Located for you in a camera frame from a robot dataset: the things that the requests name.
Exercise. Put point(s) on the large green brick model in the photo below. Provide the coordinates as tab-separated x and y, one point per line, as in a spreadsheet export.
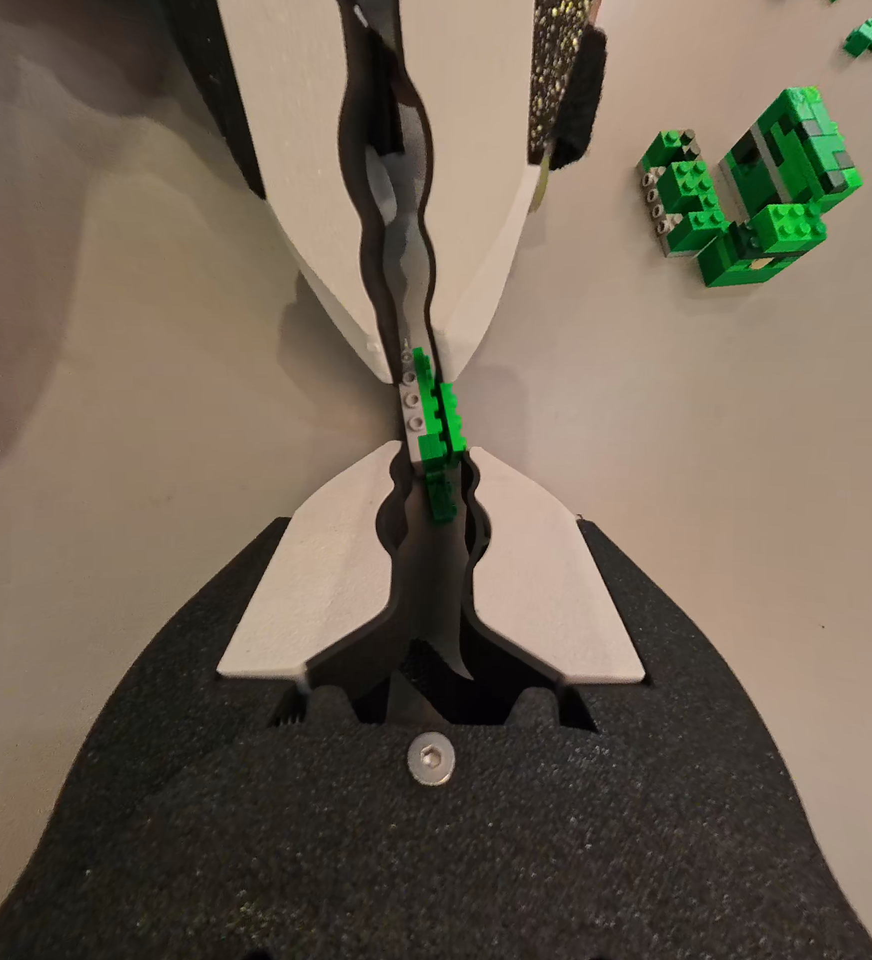
788	150

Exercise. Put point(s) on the green and grey brick assembly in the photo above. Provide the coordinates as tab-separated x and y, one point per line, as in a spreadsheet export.
436	420

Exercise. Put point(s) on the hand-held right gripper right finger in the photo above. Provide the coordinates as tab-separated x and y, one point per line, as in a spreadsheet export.
548	592

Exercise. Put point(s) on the green brick piece grey studs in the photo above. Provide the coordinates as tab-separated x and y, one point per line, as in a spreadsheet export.
687	184

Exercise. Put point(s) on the small green brick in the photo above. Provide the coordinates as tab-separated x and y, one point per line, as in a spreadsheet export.
871	35

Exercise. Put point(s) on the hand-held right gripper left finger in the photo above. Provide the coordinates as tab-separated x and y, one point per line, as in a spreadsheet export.
316	577

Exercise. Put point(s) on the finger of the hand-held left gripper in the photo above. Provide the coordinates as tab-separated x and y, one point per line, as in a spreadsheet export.
481	150
293	150

